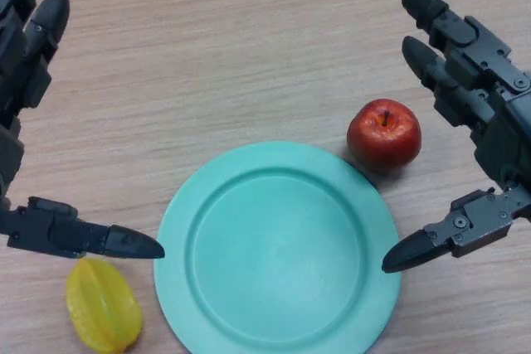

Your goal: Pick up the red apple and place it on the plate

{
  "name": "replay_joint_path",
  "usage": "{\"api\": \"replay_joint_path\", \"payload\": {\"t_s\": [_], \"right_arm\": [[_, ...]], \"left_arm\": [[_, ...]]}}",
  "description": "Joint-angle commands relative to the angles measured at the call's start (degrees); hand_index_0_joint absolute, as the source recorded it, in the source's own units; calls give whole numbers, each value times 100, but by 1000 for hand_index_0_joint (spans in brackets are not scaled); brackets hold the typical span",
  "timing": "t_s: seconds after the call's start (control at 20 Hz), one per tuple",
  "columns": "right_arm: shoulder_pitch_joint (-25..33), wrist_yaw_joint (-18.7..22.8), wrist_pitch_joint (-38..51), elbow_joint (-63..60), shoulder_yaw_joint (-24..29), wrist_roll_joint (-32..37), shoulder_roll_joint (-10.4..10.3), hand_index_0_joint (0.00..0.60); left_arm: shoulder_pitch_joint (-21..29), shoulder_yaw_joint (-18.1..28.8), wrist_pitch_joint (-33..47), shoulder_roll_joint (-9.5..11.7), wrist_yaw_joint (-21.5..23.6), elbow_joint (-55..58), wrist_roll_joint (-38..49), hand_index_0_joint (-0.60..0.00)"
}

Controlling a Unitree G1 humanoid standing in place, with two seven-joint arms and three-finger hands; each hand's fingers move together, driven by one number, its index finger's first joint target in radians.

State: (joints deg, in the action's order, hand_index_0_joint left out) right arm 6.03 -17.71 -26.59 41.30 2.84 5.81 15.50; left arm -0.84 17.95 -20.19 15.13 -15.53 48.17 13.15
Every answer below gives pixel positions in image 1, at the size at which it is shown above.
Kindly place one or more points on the yellow starfruit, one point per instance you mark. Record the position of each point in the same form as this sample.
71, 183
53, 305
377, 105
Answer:
103, 308

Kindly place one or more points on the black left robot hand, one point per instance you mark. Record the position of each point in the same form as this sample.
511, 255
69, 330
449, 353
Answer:
25, 59

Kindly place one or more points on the green round plate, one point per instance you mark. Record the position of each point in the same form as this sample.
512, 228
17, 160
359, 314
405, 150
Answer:
276, 254

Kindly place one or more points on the red apple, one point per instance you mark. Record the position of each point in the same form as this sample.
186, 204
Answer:
383, 138

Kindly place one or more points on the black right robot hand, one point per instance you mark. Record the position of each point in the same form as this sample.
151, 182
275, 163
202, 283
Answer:
504, 122

